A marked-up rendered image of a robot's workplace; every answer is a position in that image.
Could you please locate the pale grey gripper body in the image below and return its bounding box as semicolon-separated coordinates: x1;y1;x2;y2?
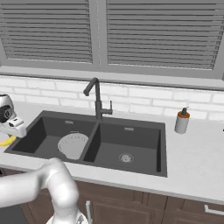
0;122;28;139

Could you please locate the yellow banana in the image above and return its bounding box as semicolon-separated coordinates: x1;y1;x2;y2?
0;135;18;147

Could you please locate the white colander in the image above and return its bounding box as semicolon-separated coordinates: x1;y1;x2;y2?
57;130;89;161

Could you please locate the dark grey sink faucet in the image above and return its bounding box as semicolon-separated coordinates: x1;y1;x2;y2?
82;76;114;122

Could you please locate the dark grey double sink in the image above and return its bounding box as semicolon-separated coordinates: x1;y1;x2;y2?
3;109;169;179

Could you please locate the dark dishwasher front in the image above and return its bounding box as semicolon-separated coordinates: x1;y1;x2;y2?
0;203;30;224

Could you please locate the grey slatted window blind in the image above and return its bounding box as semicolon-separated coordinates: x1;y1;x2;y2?
105;0;224;71
0;0;94;65

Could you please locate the brown cupboard door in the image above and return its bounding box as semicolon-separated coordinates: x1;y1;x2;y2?
71;179;169;224

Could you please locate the grey soap dispenser black pump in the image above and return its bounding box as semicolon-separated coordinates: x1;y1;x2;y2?
173;106;192;136

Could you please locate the brown drawer front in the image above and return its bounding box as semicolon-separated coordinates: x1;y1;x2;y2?
167;195;224;224

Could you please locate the silver cupboard door handle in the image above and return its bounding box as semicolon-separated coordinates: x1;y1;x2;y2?
85;199;94;224

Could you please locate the grey window frame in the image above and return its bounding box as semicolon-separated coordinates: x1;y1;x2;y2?
0;0;224;92

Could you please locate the silver drawer handle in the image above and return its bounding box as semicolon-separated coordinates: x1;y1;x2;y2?
203;204;224;217

